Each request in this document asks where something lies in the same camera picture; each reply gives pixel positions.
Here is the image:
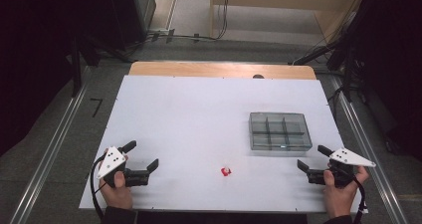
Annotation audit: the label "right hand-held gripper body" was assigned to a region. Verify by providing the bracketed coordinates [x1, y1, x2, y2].
[307, 147, 377, 188]

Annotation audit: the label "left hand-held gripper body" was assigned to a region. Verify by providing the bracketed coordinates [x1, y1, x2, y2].
[97, 146, 151, 188]

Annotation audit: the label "clear grey compartment box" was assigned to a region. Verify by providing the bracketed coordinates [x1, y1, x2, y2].
[248, 112, 314, 152]

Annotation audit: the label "person's left hand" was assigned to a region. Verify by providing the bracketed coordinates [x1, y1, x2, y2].
[99, 170, 133, 211]

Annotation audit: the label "person's right hand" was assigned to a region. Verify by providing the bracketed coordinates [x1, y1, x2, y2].
[322, 166, 370, 219]

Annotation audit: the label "white board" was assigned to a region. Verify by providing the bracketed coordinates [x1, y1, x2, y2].
[79, 75, 369, 214]

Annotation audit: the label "black metal stand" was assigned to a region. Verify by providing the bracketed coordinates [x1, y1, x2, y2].
[68, 34, 101, 98]
[288, 34, 366, 103]

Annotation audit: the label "person's dark clothing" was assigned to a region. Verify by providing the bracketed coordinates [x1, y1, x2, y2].
[135, 211, 310, 224]

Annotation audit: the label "wooden table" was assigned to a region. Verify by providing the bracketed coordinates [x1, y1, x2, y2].
[128, 61, 317, 81]

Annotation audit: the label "black cabinet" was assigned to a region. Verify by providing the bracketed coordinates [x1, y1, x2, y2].
[105, 0, 157, 51]

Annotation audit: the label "metal floor rail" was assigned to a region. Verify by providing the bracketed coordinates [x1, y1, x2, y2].
[8, 66, 93, 224]
[329, 75, 410, 224]

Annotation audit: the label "left hand-held gripper cable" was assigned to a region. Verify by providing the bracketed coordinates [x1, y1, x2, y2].
[90, 152, 107, 220]

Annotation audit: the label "hand-held gripper cable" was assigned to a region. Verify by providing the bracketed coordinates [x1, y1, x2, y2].
[90, 152, 107, 220]
[344, 170, 368, 224]

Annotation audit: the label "right hand-held gripper cable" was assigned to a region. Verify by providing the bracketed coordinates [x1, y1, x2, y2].
[344, 170, 368, 224]

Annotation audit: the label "black floor cables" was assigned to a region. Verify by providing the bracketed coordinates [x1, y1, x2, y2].
[125, 0, 232, 57]

